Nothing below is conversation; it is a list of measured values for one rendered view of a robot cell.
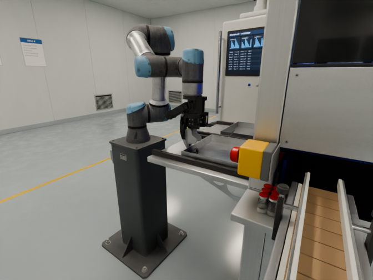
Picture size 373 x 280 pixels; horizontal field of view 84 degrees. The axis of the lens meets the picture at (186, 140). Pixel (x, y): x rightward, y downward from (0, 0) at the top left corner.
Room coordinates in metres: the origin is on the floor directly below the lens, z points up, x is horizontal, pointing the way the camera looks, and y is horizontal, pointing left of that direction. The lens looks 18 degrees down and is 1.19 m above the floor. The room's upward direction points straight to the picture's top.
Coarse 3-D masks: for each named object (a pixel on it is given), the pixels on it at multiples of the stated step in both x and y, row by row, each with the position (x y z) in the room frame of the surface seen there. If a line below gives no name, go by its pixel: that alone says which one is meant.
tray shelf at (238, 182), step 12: (216, 132) 1.10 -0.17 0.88; (180, 144) 0.89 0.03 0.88; (192, 144) 0.89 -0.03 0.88; (156, 156) 0.75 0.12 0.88; (180, 168) 0.66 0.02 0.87; (192, 168) 0.64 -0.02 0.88; (204, 168) 0.64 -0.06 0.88; (216, 180) 0.59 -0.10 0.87; (228, 180) 0.57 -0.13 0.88; (240, 180) 0.56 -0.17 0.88
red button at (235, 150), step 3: (234, 147) 0.49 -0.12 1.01; (237, 147) 0.48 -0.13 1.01; (231, 150) 0.48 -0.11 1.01; (234, 150) 0.48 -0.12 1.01; (237, 150) 0.47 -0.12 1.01; (231, 153) 0.47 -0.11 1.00; (234, 153) 0.47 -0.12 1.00; (237, 153) 0.47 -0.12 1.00; (231, 156) 0.47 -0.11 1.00; (234, 156) 0.47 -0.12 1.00; (237, 156) 0.47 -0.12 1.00; (231, 159) 0.47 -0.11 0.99; (234, 159) 0.47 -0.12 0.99; (237, 159) 0.47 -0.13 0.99; (237, 162) 0.47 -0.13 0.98
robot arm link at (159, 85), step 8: (152, 32) 1.13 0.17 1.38; (160, 32) 1.14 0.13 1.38; (168, 32) 1.16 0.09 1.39; (152, 40) 1.13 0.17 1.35; (160, 40) 1.14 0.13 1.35; (168, 40) 1.16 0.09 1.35; (152, 48) 1.16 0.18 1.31; (160, 48) 1.15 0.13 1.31; (168, 48) 1.18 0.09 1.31; (160, 56) 1.16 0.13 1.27; (168, 56) 1.19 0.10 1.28; (152, 80) 1.23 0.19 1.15; (160, 80) 1.21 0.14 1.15; (152, 88) 1.24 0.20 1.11; (160, 88) 1.22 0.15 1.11; (152, 96) 1.25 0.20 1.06; (160, 96) 1.23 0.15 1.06; (152, 104) 1.23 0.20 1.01; (160, 104) 1.23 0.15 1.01; (168, 104) 1.29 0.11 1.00; (152, 112) 1.23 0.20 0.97; (160, 112) 1.24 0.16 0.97; (152, 120) 1.23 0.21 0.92; (160, 120) 1.26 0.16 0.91
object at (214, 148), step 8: (208, 136) 0.91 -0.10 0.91; (216, 136) 0.92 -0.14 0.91; (200, 144) 0.84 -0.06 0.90; (208, 144) 0.89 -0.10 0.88; (216, 144) 0.89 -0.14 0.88; (224, 144) 0.89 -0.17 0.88; (232, 144) 0.88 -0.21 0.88; (240, 144) 0.86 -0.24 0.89; (184, 152) 0.71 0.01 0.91; (200, 152) 0.79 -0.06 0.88; (208, 152) 0.79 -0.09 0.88; (216, 152) 0.79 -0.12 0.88; (224, 152) 0.79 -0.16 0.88; (208, 160) 0.66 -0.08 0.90; (216, 160) 0.65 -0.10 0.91; (224, 160) 0.63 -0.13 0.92
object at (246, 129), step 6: (234, 126) 1.16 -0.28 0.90; (240, 126) 1.21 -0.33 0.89; (246, 126) 1.19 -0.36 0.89; (252, 126) 1.17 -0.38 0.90; (222, 132) 1.00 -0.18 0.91; (228, 132) 0.98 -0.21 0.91; (234, 132) 1.09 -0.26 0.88; (240, 132) 1.09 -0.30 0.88; (246, 132) 1.09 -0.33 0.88; (252, 132) 1.09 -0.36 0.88; (252, 138) 0.92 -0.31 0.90
